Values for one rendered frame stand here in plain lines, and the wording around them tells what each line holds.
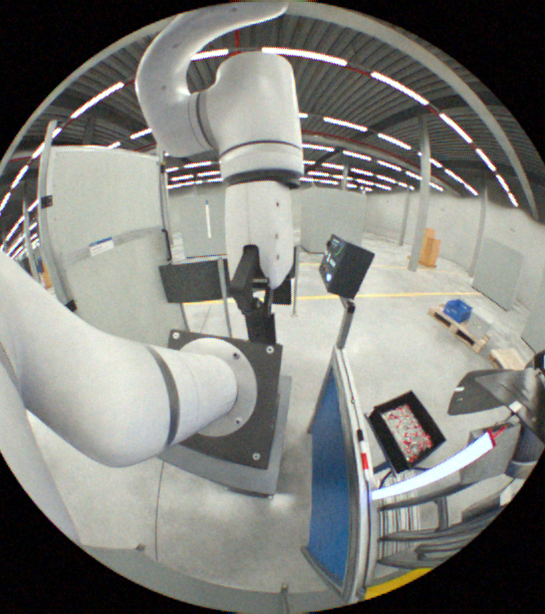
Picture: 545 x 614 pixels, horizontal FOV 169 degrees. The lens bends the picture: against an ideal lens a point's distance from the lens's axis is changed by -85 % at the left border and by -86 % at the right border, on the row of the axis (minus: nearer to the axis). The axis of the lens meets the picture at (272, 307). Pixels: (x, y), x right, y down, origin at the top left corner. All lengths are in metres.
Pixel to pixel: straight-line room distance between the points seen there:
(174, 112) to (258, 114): 0.08
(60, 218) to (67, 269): 0.30
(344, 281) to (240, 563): 1.57
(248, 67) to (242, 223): 0.16
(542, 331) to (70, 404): 6.19
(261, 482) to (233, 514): 0.96
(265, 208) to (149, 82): 0.17
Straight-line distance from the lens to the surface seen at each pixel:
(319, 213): 6.24
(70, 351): 0.15
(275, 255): 0.15
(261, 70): 0.22
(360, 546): 0.53
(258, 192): 0.15
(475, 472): 0.60
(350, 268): 0.63
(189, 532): 1.44
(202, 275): 1.69
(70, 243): 1.33
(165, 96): 0.22
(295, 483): 1.34
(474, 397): 0.67
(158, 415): 0.15
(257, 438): 0.36
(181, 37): 0.22
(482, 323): 3.42
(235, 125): 0.18
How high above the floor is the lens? 1.33
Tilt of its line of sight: 30 degrees down
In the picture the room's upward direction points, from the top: straight up
